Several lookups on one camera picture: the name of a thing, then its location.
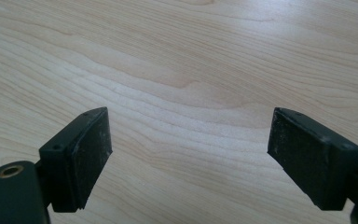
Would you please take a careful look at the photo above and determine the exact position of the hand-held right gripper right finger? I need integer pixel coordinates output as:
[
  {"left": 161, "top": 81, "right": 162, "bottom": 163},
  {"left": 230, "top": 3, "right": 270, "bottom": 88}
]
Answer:
[{"left": 267, "top": 106, "right": 358, "bottom": 212}]

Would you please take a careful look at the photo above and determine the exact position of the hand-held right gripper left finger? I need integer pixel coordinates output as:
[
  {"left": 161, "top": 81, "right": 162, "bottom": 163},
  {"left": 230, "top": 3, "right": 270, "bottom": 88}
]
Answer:
[{"left": 34, "top": 106, "right": 114, "bottom": 214}]

